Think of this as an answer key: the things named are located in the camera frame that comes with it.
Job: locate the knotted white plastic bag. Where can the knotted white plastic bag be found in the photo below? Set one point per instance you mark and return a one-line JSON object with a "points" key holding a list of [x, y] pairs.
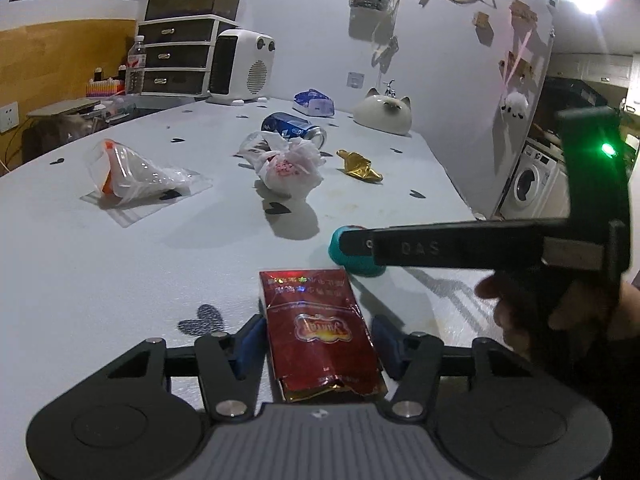
{"points": [[286, 167]]}

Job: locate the crushed blue can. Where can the crushed blue can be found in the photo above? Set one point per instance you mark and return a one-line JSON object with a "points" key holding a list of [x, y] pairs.
{"points": [[293, 127]]}

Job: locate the black drawer organizer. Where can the black drawer organizer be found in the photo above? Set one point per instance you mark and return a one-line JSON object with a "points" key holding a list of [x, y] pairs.
{"points": [[179, 53]]}

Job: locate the cat shaped ceramic holder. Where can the cat shaped ceramic holder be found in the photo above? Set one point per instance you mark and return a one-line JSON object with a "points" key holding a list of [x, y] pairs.
{"points": [[385, 113]]}

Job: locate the clear bag with orange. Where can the clear bag with orange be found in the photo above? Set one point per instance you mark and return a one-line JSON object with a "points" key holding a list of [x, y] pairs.
{"points": [[130, 187]]}

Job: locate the blue tissue pack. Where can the blue tissue pack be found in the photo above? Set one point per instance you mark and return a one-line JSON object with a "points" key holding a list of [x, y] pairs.
{"points": [[314, 103]]}

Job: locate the white washing machine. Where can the white washing machine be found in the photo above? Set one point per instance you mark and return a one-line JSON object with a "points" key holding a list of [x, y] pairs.
{"points": [[538, 188]]}

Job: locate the teal round lid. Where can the teal round lid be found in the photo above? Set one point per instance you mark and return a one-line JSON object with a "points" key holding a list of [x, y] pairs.
{"points": [[357, 265]]}

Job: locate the white space heater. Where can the white space heater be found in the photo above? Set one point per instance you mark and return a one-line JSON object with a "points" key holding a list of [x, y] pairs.
{"points": [[241, 67]]}

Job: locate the gold foil wrapper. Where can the gold foil wrapper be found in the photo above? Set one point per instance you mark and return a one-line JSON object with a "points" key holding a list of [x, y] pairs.
{"points": [[359, 167]]}

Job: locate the white plush sheep toy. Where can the white plush sheep toy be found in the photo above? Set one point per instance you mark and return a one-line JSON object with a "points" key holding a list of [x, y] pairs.
{"points": [[515, 105]]}

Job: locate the person right hand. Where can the person right hand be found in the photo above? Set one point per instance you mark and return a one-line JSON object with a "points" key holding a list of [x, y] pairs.
{"points": [[581, 306]]}

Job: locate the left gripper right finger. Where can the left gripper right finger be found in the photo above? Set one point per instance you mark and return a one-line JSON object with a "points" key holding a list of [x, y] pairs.
{"points": [[411, 361]]}

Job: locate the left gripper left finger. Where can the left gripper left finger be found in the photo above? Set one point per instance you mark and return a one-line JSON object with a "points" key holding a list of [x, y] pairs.
{"points": [[230, 370]]}

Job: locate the wall mounted clear shelf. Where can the wall mounted clear shelf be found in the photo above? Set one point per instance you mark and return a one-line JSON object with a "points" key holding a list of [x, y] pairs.
{"points": [[374, 5]]}

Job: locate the standing water bottle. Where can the standing water bottle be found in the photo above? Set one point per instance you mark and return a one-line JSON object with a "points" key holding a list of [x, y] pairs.
{"points": [[135, 66]]}

